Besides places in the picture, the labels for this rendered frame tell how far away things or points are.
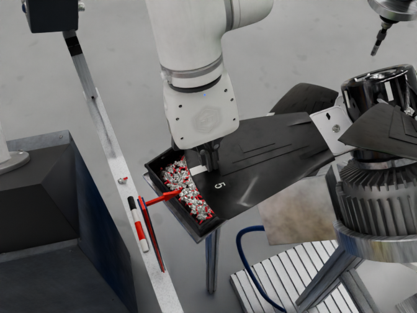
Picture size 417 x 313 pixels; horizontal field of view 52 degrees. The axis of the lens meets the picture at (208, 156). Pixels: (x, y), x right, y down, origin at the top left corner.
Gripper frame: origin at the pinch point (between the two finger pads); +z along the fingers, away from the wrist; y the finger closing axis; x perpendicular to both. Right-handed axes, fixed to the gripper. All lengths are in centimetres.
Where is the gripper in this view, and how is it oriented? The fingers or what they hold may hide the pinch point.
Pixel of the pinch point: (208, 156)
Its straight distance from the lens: 68.2
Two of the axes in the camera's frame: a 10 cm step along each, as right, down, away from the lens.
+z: 1.3, 7.3, 6.7
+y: 9.2, -3.5, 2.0
